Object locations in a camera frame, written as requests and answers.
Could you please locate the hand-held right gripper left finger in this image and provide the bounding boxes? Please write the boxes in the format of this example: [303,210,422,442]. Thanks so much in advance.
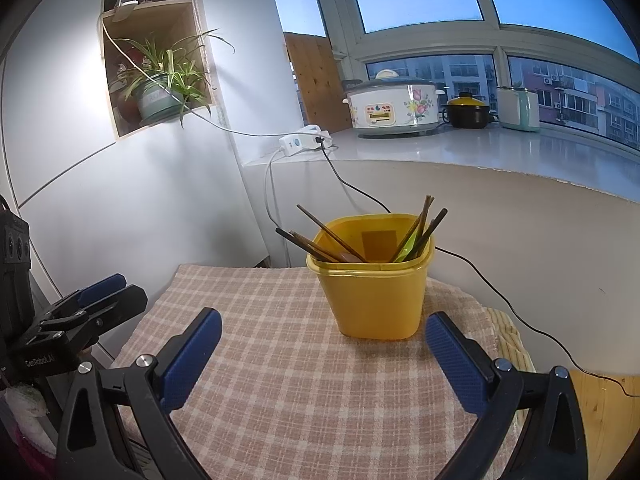
[55,307,223,480]

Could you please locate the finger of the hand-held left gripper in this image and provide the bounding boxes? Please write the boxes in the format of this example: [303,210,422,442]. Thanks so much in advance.
[49,273,128,319]
[35,284,149,348]

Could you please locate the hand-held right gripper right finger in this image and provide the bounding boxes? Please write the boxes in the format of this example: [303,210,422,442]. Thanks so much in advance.
[425,311,593,480]

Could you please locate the yellow plastic container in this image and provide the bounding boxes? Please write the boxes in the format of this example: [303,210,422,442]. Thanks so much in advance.
[306,213,435,341]

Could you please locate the green plastic spoon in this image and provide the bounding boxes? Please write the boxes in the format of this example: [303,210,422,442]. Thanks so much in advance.
[391,225,426,264]

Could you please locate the person's left hand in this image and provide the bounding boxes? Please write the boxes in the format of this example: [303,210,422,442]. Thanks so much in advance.
[5,385,57,458]

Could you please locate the yellow striped cushion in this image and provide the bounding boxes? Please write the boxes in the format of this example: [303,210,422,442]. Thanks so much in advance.
[485,306,537,376]

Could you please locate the pink checked cloth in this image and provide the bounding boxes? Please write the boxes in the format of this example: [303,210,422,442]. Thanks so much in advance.
[107,262,521,480]

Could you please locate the dark red pot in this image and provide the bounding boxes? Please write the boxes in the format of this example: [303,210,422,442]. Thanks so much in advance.
[116,45,143,122]

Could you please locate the green plant pot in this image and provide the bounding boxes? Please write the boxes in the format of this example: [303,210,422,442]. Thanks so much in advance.
[136,72,183,122]

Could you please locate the white windowsill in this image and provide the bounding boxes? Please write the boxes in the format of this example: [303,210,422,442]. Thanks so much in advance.
[240,122,640,196]

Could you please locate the spider plant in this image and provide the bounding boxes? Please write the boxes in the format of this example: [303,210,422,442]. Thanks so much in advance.
[112,29,236,128]

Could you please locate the white power strip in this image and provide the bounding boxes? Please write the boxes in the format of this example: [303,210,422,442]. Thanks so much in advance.
[278,131,321,155]

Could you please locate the black pot yellow lid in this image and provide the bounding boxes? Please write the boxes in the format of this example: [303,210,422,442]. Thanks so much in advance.
[440,91,498,131]

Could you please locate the white charger plug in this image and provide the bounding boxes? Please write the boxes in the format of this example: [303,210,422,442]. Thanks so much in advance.
[302,124,333,150]

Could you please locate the floral slow cooker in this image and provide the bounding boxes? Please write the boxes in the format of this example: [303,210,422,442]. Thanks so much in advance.
[342,69,446,140]

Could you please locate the white green toaster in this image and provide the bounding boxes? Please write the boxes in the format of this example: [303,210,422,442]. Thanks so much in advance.
[495,86,542,133]

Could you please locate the wooden board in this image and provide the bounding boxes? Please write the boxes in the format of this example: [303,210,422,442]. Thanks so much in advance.
[283,31,353,133]

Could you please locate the white power cable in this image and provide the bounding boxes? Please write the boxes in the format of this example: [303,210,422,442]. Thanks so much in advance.
[264,147,293,268]

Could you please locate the wooden wall niche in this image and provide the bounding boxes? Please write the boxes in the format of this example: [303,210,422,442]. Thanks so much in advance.
[100,0,223,140]

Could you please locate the white window frame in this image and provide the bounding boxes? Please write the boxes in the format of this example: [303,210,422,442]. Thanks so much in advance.
[305,0,640,151]

